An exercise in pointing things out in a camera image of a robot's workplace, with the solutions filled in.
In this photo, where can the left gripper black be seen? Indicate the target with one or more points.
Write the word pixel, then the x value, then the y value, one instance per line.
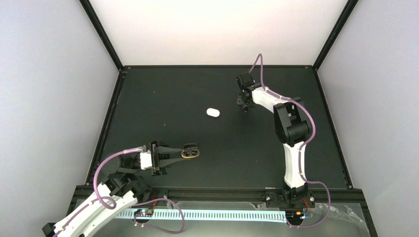
pixel 159 159

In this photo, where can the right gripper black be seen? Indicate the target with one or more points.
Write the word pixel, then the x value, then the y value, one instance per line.
pixel 240 103

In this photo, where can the black earbud case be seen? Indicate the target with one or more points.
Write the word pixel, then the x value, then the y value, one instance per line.
pixel 190 150

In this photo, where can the white earbud charging case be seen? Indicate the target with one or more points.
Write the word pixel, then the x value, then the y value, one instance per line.
pixel 213 112

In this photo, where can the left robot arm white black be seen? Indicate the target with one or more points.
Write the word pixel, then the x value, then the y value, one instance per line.
pixel 117 186

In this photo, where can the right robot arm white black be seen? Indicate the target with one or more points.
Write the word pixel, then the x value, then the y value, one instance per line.
pixel 292 127

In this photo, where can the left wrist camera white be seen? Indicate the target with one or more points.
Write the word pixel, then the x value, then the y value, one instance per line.
pixel 146 160

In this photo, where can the light blue cable duct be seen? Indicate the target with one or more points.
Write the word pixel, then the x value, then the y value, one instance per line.
pixel 204 215

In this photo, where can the black aluminium rail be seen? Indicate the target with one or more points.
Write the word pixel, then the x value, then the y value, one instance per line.
pixel 273 198

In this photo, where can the black frame post right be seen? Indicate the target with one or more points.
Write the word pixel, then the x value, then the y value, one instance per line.
pixel 337 28

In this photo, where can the black frame post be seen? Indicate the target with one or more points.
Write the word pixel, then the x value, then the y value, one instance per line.
pixel 94 19
pixel 337 28

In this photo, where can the black frame post left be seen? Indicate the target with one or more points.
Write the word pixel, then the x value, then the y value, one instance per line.
pixel 94 19

